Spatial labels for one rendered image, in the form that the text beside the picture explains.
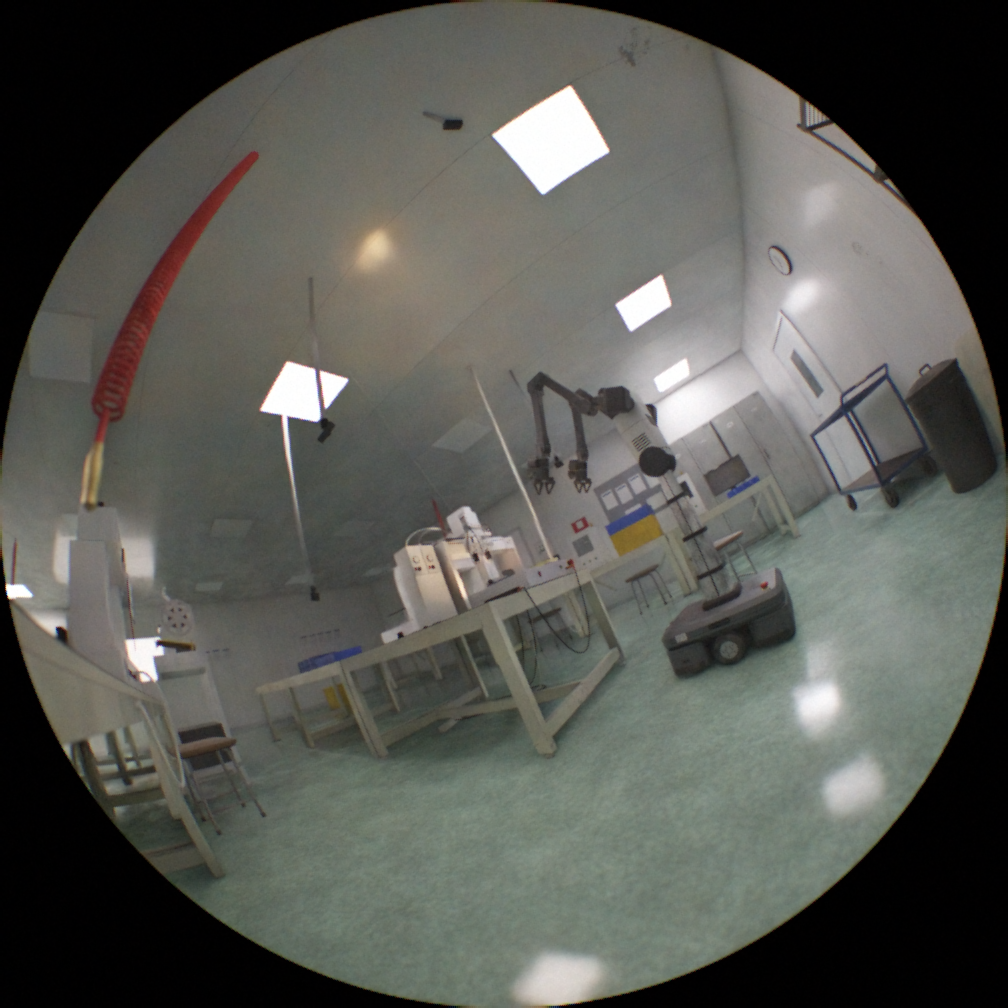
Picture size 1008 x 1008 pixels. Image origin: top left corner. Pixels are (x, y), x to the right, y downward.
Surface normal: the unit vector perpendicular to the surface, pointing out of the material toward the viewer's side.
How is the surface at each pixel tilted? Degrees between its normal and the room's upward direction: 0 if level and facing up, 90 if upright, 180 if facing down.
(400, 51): 180
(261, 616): 90
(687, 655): 90
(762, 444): 90
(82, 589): 90
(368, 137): 180
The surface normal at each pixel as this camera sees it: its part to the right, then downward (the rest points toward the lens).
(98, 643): 0.75, -0.47
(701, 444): -0.55, -0.04
